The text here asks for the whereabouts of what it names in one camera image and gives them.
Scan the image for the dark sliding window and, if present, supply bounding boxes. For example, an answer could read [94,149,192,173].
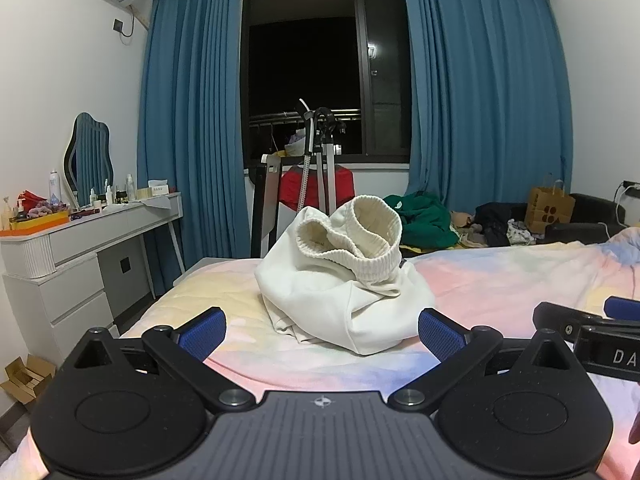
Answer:
[241,0,413,163]

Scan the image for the pastel tie-dye blanket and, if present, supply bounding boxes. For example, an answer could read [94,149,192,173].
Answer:
[30,227,640,480]

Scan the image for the white hanging garment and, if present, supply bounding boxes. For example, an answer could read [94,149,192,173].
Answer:
[284,130,310,157]

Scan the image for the black sofa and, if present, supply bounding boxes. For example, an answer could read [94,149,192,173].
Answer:
[544,192,632,246]

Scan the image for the green garment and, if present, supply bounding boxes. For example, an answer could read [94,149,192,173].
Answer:
[397,192,459,250]

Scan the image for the brown paper bag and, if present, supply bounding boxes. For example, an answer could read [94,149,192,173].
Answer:
[523,172,576,237]

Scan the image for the cardboard box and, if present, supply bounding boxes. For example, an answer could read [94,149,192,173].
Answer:
[0,354,57,407]

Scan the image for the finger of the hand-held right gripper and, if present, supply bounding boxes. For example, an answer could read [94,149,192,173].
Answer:
[532,302,608,345]
[603,296,640,322]

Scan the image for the wavy blue-framed mirror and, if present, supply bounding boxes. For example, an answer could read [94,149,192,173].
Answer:
[63,112,111,207]

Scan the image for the white dressing table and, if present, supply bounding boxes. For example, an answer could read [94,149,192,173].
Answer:
[0,191,184,357]

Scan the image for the patterned white cloth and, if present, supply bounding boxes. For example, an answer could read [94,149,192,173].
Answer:
[506,219,541,247]

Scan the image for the garment steamer stand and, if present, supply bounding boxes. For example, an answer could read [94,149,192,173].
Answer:
[295,99,347,216]

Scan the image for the orange tray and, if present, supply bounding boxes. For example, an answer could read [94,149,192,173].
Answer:
[0,209,71,237]

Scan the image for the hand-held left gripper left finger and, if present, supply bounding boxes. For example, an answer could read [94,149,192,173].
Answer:
[62,306,257,413]

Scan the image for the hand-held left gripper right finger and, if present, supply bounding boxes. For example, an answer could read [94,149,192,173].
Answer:
[388,308,583,412]

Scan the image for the dark clothes pile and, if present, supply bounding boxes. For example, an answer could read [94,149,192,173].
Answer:
[471,201,532,248]

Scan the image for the white sweatpants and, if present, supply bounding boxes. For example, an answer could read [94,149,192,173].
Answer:
[255,194,437,357]

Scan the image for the red garment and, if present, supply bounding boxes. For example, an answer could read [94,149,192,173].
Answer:
[278,165,356,213]

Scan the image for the wall charger with white cable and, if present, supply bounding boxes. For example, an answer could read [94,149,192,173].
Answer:
[614,179,640,223]

